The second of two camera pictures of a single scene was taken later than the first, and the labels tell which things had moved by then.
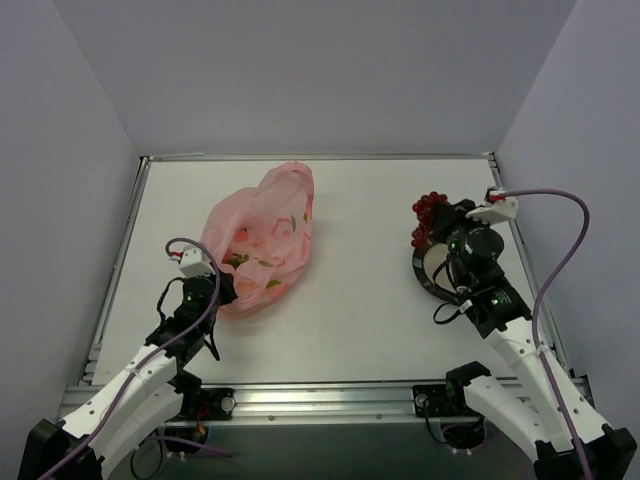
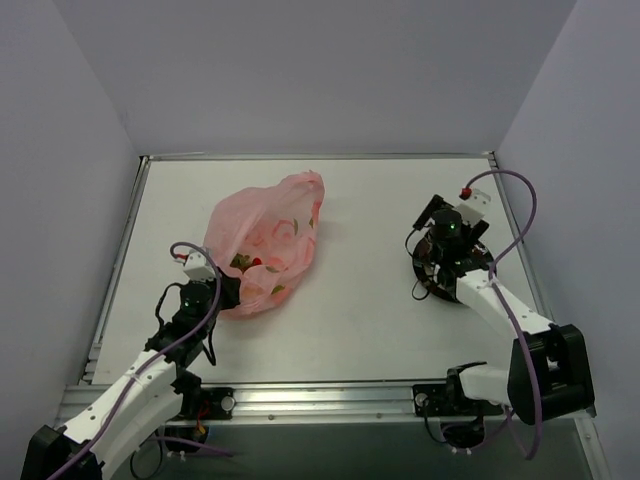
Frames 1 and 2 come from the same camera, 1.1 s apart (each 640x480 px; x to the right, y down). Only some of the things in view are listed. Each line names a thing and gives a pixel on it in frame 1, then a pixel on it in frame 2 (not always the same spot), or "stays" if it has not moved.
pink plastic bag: [260, 235] stays
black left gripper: [225, 288] stays
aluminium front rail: [284, 406] stays
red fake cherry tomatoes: [234, 259] to [244, 262]
